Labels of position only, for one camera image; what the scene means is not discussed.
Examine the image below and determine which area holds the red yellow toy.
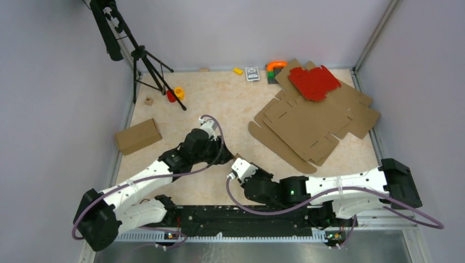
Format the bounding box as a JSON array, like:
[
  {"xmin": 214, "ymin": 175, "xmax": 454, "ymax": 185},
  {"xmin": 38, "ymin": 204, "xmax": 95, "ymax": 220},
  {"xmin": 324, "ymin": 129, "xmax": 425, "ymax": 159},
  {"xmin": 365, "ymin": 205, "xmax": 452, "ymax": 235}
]
[{"xmin": 166, "ymin": 87, "xmax": 185, "ymax": 103}]

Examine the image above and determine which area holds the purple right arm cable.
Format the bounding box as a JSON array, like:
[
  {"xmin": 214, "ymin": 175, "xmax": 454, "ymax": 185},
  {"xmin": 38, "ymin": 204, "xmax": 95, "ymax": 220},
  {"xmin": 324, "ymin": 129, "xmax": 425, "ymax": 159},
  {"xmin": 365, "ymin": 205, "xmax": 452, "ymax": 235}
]
[{"xmin": 225, "ymin": 174, "xmax": 445, "ymax": 249}]

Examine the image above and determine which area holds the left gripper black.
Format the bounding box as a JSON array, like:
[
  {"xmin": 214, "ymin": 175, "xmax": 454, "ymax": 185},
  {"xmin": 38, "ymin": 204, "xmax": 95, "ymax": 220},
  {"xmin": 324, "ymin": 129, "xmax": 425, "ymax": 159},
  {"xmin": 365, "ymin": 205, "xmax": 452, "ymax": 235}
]
[{"xmin": 192, "ymin": 135, "xmax": 234, "ymax": 165}]

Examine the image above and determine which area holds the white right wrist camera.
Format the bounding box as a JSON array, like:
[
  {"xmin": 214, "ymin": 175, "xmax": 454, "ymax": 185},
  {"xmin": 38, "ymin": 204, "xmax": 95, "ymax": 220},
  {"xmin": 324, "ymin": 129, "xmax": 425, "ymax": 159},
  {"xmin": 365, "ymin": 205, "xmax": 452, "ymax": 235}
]
[{"xmin": 227, "ymin": 158, "xmax": 258, "ymax": 184}]

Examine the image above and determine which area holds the brown cardboard box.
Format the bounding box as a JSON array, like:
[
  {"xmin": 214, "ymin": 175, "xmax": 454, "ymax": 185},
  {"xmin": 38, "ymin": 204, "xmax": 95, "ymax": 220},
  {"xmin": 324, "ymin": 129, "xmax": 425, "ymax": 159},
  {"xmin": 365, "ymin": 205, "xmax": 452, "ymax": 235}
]
[
  {"xmin": 234, "ymin": 153, "xmax": 245, "ymax": 160},
  {"xmin": 115, "ymin": 118, "xmax": 162, "ymax": 156}
]

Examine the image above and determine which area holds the folded brown cardboard box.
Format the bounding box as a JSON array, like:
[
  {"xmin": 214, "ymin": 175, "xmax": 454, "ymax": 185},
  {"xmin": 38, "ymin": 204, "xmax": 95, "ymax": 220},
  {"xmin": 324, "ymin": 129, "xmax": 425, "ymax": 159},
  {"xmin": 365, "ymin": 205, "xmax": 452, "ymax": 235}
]
[{"xmin": 115, "ymin": 118, "xmax": 162, "ymax": 156}]

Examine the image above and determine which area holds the stack of brown cardboard blanks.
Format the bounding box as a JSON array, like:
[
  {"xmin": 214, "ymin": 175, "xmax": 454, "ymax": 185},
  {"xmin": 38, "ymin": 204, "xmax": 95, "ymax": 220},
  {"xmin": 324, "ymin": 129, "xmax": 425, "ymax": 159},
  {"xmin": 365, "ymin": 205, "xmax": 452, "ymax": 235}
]
[{"xmin": 248, "ymin": 59, "xmax": 381, "ymax": 174}]

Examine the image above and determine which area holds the yellow small block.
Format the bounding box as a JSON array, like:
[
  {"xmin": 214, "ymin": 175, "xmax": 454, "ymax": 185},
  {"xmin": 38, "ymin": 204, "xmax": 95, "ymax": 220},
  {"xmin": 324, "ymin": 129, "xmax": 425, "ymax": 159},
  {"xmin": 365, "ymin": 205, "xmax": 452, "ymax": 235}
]
[{"xmin": 233, "ymin": 67, "xmax": 243, "ymax": 75}]

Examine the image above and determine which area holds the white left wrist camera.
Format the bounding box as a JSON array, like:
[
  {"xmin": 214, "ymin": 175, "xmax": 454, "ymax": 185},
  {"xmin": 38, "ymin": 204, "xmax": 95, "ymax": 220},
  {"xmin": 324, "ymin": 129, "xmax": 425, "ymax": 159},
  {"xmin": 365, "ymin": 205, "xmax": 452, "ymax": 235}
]
[{"xmin": 199, "ymin": 117, "xmax": 218, "ymax": 140}]

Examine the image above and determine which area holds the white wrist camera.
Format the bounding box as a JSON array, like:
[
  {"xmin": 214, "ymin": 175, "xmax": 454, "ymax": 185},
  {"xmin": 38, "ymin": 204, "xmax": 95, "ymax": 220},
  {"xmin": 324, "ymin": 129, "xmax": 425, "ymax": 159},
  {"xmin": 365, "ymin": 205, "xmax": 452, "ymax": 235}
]
[
  {"xmin": 227, "ymin": 158, "xmax": 258, "ymax": 184},
  {"xmin": 199, "ymin": 117, "xmax": 218, "ymax": 140}
]

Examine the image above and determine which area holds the red flat cardboard blank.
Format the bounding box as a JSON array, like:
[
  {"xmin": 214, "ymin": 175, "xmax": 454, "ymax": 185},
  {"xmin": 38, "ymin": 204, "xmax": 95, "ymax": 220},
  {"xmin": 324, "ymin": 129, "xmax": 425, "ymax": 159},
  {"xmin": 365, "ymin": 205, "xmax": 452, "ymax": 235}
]
[{"xmin": 288, "ymin": 65, "xmax": 342, "ymax": 102}]

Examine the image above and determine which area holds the playing card deck box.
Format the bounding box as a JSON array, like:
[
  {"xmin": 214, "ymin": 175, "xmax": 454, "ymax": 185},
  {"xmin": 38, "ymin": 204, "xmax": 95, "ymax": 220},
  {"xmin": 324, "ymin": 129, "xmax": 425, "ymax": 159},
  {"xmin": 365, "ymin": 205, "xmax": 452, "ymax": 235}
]
[{"xmin": 245, "ymin": 66, "xmax": 260, "ymax": 82}]

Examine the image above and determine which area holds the orange green toy block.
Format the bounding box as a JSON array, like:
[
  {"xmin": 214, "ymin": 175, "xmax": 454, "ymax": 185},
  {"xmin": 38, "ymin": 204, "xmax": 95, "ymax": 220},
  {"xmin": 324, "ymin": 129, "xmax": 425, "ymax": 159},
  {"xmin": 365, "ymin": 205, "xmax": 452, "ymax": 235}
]
[{"xmin": 266, "ymin": 61, "xmax": 287, "ymax": 84}]

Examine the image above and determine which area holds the black camera tripod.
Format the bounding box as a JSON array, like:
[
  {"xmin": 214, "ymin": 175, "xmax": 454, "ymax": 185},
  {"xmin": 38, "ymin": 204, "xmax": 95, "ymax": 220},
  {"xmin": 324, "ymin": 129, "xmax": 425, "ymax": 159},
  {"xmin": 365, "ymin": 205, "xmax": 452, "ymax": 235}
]
[{"xmin": 89, "ymin": 0, "xmax": 188, "ymax": 112}]

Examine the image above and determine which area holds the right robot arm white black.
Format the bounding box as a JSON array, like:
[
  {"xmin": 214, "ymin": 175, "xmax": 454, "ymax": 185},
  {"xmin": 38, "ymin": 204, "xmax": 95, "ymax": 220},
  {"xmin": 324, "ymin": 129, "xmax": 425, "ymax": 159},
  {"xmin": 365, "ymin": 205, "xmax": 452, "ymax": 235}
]
[{"xmin": 235, "ymin": 158, "xmax": 423, "ymax": 226}]

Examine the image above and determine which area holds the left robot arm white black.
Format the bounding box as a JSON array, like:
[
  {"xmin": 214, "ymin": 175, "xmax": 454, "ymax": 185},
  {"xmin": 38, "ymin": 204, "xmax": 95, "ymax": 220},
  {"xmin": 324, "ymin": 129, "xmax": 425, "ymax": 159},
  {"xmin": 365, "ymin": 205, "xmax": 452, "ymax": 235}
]
[{"xmin": 71, "ymin": 127, "xmax": 233, "ymax": 251}]

